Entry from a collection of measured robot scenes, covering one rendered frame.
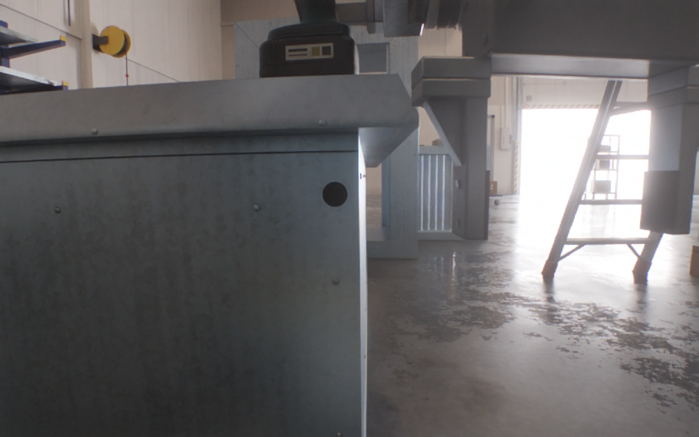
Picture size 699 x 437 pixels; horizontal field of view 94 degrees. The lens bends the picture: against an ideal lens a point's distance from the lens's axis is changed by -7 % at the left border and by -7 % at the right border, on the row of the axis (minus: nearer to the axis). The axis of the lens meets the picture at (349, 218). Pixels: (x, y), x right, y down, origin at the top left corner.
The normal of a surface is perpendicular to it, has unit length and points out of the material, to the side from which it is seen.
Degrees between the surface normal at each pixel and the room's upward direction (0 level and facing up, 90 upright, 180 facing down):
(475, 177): 90
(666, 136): 90
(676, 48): 90
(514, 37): 90
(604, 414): 0
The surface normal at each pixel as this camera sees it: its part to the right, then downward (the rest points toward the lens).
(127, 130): -0.05, 0.12
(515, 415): -0.01, -0.99
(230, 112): -0.05, -0.27
